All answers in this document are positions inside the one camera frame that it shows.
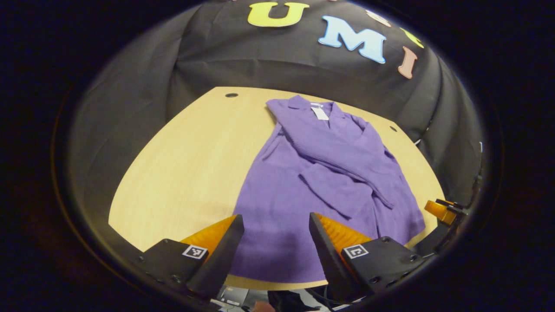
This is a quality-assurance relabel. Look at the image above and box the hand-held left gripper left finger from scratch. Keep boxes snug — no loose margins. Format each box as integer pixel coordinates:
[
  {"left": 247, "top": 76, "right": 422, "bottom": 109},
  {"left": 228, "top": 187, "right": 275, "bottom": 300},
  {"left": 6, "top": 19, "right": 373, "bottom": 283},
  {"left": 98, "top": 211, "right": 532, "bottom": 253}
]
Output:
[{"left": 138, "top": 213, "right": 245, "bottom": 305}]

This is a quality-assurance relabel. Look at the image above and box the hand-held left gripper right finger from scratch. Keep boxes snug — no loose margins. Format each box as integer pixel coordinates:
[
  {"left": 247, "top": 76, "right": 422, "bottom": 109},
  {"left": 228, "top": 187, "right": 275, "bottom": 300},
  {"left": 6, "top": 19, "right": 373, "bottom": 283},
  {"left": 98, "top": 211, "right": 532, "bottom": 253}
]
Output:
[{"left": 308, "top": 211, "right": 428, "bottom": 304}]

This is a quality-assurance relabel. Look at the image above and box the purple jacket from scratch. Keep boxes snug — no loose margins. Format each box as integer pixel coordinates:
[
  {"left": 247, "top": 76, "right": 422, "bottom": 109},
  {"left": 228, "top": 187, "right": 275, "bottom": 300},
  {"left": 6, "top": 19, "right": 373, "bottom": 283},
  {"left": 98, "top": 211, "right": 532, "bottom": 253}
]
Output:
[{"left": 229, "top": 95, "right": 427, "bottom": 285}]

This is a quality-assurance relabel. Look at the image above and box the black backdrop cloth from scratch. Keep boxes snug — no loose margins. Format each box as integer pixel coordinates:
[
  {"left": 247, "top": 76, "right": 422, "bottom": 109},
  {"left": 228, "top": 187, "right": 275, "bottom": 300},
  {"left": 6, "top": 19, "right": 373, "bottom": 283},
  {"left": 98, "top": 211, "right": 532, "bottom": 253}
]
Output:
[{"left": 65, "top": 0, "right": 485, "bottom": 260}]

